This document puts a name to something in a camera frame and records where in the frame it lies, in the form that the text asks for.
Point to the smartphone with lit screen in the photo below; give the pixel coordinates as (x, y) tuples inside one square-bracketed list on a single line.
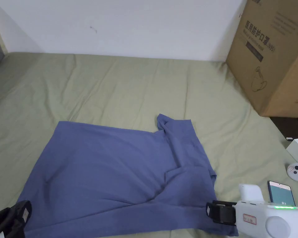
[(281, 193)]

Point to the bed with pale green sheet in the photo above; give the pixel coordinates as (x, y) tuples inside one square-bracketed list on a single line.
[(119, 86)]

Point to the brown cardboard carton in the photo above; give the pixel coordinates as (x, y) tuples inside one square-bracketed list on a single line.
[(270, 57)]

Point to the blue shirt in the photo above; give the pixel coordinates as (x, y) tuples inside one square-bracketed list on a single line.
[(109, 168)]

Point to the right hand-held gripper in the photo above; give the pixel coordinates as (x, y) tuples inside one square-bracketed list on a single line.
[(275, 220)]

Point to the white hand controller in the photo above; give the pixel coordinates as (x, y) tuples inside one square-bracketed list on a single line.
[(297, 171)]

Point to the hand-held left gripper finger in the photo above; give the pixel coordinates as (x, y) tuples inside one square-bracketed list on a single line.
[(12, 220)]

